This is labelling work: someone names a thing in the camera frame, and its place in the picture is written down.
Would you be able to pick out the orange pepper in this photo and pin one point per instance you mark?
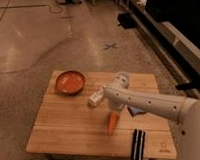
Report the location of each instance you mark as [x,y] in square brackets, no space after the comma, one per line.
[112,122]

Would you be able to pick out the orange round bowl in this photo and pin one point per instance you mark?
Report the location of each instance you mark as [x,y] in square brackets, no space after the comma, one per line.
[70,82]

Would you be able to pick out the black floor object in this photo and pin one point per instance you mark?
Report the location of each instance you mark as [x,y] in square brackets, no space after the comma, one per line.
[126,21]

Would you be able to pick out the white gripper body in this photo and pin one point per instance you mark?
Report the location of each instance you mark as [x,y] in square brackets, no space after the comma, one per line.
[114,107]

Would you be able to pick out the blue cloth piece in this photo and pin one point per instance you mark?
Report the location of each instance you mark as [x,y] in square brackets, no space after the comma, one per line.
[134,111]

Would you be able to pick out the wooden table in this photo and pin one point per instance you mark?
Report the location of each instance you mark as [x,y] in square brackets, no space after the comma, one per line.
[67,125]

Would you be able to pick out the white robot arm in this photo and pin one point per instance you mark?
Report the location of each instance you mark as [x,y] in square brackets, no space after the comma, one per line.
[181,109]

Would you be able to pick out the white plastic bottle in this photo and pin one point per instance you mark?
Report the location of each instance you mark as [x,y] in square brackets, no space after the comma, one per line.
[96,98]

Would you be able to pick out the black striped sponge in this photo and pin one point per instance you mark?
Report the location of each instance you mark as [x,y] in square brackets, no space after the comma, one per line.
[138,144]

